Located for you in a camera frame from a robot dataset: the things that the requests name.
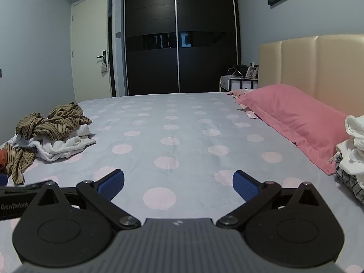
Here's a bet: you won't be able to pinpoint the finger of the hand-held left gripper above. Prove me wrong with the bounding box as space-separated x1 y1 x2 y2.
0 184 43 196

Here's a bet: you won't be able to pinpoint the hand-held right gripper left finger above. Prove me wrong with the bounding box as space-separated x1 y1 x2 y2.
31 169 141 230

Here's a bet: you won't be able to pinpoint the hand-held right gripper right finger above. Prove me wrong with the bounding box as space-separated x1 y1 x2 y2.
216 170 327 229

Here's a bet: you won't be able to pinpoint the brown striped shirt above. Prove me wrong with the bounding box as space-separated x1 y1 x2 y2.
15 102 93 142

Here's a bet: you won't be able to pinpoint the white crumpled clothes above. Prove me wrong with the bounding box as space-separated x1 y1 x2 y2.
11 124 96 162

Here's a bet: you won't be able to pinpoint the stack of white folded clothes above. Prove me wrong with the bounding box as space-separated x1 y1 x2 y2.
336 114 364 190

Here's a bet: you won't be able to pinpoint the brown striped pants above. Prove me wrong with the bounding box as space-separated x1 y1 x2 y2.
1 142 37 185

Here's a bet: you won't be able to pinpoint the pink pillow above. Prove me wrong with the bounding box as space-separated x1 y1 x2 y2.
237 84 351 175

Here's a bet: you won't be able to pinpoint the floral pillow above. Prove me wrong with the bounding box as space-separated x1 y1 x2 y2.
227 89 259 119

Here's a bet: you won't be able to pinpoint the white nightstand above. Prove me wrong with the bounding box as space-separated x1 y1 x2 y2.
220 75 259 92

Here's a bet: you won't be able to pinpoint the grey checked folded cloth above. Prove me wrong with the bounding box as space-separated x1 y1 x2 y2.
336 166 364 205

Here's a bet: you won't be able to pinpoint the dark bag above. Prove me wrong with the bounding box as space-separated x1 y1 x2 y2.
227 64 248 77

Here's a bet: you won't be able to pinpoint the dark sliding wardrobe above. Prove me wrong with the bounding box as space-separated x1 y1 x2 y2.
123 0 242 96

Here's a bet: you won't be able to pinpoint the white door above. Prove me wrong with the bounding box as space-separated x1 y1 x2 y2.
70 0 113 103

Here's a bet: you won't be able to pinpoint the beige padded headboard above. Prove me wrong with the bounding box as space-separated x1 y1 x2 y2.
258 34 364 117

